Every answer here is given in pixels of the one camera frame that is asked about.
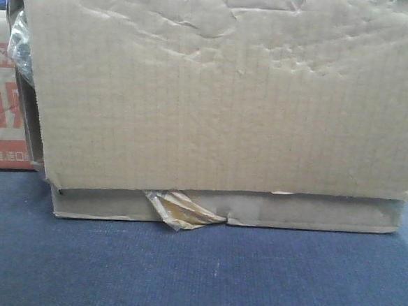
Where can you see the plain brown cardboard box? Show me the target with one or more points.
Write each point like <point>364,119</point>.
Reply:
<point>270,113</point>

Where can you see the cardboard box with red print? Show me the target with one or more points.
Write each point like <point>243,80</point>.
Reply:
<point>13,147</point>

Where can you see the peeling clear packing tape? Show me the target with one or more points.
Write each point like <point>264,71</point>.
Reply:
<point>179,212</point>

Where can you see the crumpled clear plastic wrap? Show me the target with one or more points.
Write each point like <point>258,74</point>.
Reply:
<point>19,49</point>

